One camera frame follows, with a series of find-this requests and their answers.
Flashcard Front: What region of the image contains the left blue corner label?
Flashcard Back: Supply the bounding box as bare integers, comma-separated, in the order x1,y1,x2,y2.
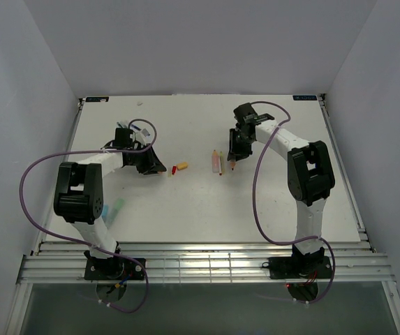
84,96,110,103

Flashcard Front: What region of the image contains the green highlighter pen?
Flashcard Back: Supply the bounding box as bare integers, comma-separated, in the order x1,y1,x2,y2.
108,198,124,224

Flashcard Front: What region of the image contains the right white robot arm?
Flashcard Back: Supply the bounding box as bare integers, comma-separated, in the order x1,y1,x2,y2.
228,114,335,277

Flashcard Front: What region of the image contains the blue corner label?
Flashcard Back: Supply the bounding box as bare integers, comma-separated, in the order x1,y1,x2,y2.
84,96,110,103
292,95,318,101

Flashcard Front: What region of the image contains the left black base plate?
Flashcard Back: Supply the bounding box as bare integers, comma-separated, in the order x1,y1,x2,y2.
84,258,145,281

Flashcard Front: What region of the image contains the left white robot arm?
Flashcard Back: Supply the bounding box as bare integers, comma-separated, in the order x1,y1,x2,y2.
54,140,167,279

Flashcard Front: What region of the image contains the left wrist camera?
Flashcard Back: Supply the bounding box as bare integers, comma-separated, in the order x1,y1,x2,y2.
112,128,134,149

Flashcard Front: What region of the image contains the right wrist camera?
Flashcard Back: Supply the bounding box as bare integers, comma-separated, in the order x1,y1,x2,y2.
233,103,257,124

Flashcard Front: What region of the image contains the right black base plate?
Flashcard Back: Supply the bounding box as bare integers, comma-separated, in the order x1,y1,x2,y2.
261,256,332,279

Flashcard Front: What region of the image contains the yellow-orange pen cap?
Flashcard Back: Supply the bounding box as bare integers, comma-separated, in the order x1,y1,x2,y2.
177,162,188,170

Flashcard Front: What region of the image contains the pink pencil-shaped pen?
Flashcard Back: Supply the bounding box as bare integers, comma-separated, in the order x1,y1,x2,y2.
212,150,220,173

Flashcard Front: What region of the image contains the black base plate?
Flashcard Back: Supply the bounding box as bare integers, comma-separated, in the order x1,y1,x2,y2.
261,256,332,279
84,258,145,281

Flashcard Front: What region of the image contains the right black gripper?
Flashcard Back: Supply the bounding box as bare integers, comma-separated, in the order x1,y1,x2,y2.
228,128,255,162

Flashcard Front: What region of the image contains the right blue corner label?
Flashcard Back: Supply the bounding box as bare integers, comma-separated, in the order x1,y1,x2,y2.
292,95,318,101

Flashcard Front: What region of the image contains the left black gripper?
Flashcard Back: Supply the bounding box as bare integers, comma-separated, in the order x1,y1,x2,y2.
127,143,166,175

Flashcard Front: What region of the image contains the aluminium rail frame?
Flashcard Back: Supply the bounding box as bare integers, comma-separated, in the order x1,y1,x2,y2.
6,93,400,335

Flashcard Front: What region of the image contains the blue pens cluster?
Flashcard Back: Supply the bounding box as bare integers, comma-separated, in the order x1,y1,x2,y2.
117,120,141,131

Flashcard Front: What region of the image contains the light blue highlighter pen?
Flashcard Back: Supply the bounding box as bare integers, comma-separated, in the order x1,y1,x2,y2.
101,204,109,221

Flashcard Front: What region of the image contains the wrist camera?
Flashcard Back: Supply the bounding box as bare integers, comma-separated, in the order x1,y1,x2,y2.
233,103,257,124
112,128,134,149

